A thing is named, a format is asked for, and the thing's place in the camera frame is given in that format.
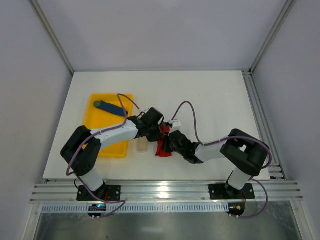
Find red paper napkin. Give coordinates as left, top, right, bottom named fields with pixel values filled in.
left=155, top=122, right=172, bottom=158

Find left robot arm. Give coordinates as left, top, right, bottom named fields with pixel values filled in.
left=60, top=107, right=164, bottom=202

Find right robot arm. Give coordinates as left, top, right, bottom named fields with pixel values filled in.
left=158, top=129, right=273, bottom=199

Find blue pouch in tray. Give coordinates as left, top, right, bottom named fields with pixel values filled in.
left=99, top=101, right=128, bottom=117

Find yellow plastic tray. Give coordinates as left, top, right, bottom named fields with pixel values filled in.
left=83, top=93, right=134, bottom=158

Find right controller board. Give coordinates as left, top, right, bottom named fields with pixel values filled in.
left=227, top=202, right=245, bottom=217

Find controller board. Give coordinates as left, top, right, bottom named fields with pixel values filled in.
left=88, top=203, right=107, bottom=218
left=227, top=202, right=245, bottom=217

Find left controller board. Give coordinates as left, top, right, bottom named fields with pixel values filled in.
left=88, top=203, right=107, bottom=218

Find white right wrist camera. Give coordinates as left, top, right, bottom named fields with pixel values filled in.
left=168, top=119, right=182, bottom=132

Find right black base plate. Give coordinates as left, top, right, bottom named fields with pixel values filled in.
left=208, top=183, right=255, bottom=200

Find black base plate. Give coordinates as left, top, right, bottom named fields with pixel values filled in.
left=208, top=183, right=255, bottom=200
left=76, top=185, right=122, bottom=202

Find slotted cable duct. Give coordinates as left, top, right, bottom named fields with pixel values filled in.
left=40, top=202, right=229, bottom=214

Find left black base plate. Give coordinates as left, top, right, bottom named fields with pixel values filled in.
left=76, top=185, right=122, bottom=202

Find right aluminium side rail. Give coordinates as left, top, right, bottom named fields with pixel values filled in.
left=242, top=70, right=287, bottom=181

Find aluminium front rail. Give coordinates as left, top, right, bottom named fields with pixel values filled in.
left=29, top=180, right=303, bottom=204

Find left aluminium frame post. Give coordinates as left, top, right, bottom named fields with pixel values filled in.
left=28, top=0, right=75, bottom=76

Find aluminium frame post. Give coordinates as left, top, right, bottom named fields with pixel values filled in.
left=249, top=0, right=297, bottom=75
left=28, top=0, right=75, bottom=76

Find right aluminium frame post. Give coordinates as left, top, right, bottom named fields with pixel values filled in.
left=249, top=0, right=297, bottom=75

